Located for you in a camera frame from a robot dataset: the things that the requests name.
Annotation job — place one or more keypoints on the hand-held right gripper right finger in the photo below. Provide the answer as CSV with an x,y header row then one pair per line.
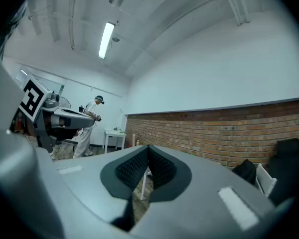
x,y
209,195

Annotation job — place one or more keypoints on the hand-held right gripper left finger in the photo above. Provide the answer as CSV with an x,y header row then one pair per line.
x,y
89,183

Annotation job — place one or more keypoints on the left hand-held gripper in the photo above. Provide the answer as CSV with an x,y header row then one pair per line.
x,y
32,99

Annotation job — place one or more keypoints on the black standing fan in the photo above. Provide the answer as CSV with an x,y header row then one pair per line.
x,y
64,103

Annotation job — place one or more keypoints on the black backpack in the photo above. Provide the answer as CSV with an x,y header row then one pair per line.
x,y
245,171

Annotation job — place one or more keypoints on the white side table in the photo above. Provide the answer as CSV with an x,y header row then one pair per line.
x,y
114,134

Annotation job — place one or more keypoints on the pink long box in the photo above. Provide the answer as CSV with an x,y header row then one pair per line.
x,y
133,141

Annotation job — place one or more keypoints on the black office chair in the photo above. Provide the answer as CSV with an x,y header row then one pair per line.
x,y
287,165

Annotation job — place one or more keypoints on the long ceiling lamp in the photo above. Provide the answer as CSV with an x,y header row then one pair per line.
x,y
106,40

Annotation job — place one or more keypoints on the white ceiling pipes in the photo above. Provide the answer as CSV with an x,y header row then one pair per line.
x,y
235,4

